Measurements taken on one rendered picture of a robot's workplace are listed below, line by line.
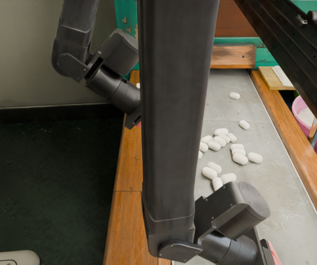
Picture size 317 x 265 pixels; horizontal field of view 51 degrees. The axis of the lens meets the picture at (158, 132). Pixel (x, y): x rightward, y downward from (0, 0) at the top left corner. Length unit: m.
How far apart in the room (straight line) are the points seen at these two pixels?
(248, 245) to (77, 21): 0.45
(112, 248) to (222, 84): 0.72
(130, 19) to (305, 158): 0.67
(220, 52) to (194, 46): 0.88
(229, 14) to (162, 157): 0.88
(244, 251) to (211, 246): 0.06
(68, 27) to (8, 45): 1.59
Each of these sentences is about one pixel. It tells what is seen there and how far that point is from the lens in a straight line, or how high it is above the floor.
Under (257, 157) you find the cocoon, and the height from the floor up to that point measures 0.76.
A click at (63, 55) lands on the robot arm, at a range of 0.62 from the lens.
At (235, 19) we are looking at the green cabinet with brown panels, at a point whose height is 0.93.
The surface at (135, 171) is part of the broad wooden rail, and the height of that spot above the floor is 0.76.
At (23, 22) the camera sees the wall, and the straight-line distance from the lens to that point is 2.11.
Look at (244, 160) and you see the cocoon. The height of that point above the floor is 0.76.
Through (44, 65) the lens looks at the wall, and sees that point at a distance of 2.18.
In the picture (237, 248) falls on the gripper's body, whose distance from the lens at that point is 0.51.
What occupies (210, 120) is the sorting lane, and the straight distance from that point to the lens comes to 0.95.
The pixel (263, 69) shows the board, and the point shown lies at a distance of 1.21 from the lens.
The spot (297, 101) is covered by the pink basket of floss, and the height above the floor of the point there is 0.76.
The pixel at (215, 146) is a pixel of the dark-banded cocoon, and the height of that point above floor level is 0.76.
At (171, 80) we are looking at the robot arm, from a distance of 0.26.
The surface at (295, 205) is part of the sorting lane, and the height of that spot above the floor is 0.74.
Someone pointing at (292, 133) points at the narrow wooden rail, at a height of 0.76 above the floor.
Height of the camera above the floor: 1.27
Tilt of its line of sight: 36 degrees down
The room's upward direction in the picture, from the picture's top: straight up
